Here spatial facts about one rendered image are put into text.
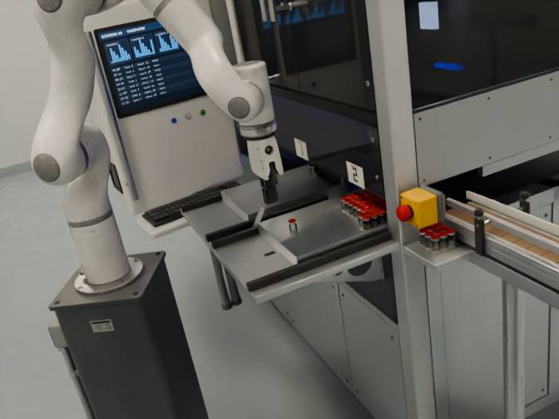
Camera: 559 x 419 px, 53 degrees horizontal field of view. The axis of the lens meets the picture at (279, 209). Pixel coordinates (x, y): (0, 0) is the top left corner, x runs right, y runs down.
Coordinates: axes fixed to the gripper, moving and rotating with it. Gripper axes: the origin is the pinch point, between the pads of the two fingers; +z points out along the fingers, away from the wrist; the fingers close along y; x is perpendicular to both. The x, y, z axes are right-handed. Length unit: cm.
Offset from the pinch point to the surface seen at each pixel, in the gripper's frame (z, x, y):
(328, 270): 19.0, -7.4, -10.8
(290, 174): 17, -28, 54
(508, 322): 37, -43, -33
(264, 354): 107, -13, 82
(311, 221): 18.7, -16.8, 16.7
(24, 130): 67, 74, 544
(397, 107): -16.2, -29.8, -12.1
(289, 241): 18.8, -6.3, 9.6
